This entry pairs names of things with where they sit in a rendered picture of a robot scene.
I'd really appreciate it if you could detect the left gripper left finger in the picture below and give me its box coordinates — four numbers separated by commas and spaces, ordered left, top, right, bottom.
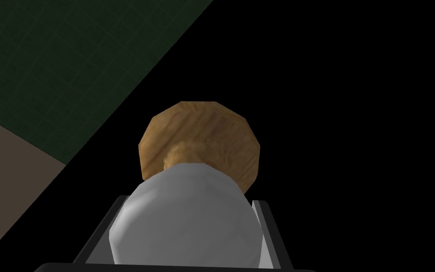
73, 195, 130, 265

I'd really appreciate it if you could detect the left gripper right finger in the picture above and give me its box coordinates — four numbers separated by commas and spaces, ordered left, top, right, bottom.
251, 200, 294, 268

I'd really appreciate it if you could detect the black door leaf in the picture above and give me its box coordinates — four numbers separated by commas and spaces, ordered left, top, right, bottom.
0, 0, 435, 272

